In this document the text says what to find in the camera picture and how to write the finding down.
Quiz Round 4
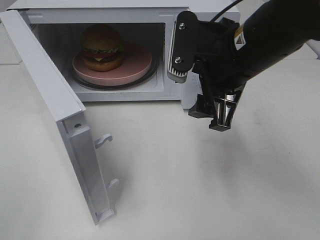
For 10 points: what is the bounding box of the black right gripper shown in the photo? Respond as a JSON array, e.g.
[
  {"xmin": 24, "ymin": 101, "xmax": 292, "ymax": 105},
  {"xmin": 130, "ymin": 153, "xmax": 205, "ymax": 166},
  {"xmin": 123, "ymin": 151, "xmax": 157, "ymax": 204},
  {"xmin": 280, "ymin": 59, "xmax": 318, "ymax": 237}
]
[{"xmin": 188, "ymin": 18, "xmax": 243, "ymax": 131}]

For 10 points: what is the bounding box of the white microwave door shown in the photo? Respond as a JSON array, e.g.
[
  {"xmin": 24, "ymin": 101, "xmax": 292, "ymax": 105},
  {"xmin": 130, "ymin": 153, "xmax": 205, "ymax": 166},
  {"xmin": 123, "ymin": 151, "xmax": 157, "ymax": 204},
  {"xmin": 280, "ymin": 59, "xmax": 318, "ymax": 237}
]
[{"xmin": 0, "ymin": 10, "xmax": 119, "ymax": 225}]

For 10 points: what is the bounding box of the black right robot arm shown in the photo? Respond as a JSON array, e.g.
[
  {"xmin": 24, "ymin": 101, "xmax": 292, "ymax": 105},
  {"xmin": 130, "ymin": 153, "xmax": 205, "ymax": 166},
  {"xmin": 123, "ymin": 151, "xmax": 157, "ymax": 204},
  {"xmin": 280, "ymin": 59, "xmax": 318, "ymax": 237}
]
[{"xmin": 188, "ymin": 0, "xmax": 320, "ymax": 132}]

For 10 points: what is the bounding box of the pink round plate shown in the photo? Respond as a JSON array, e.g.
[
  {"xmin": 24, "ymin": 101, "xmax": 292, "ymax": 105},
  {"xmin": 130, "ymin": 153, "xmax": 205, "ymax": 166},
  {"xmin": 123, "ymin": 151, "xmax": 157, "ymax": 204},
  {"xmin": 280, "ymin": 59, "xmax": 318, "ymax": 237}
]
[{"xmin": 72, "ymin": 41, "xmax": 153, "ymax": 85}]

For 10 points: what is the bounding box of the black camera cable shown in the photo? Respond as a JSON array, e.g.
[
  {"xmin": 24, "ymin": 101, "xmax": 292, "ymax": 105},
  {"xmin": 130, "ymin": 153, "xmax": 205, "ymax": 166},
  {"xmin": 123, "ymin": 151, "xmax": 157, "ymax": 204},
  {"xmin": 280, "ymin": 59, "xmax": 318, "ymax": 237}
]
[{"xmin": 208, "ymin": 0, "xmax": 242, "ymax": 25}]

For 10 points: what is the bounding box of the white microwave oven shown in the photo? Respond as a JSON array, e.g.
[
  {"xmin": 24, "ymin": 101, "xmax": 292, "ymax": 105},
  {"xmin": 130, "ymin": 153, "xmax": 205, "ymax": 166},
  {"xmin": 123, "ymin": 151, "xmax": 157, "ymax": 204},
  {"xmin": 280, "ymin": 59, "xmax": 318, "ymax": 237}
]
[{"xmin": 0, "ymin": 0, "xmax": 229, "ymax": 114}]

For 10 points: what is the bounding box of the burger with lettuce and tomato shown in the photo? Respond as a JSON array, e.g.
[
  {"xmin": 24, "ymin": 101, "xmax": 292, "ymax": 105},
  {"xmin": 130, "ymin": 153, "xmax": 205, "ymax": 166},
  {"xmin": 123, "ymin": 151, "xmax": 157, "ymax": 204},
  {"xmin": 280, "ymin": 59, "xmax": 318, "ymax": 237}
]
[{"xmin": 80, "ymin": 23, "xmax": 124, "ymax": 72}]

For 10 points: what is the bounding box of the glass microwave turntable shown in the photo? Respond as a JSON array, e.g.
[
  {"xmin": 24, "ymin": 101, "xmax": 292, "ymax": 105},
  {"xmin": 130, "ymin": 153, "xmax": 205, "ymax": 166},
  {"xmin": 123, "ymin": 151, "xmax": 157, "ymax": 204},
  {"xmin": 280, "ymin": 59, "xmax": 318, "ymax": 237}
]
[{"xmin": 70, "ymin": 57, "xmax": 159, "ymax": 91}]

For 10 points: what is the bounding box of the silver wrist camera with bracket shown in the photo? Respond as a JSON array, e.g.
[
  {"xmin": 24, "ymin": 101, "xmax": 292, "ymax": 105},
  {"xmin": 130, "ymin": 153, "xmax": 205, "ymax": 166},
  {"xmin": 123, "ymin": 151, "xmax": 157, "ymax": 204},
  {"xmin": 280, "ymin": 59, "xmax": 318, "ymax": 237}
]
[{"xmin": 167, "ymin": 11, "xmax": 199, "ymax": 84}]

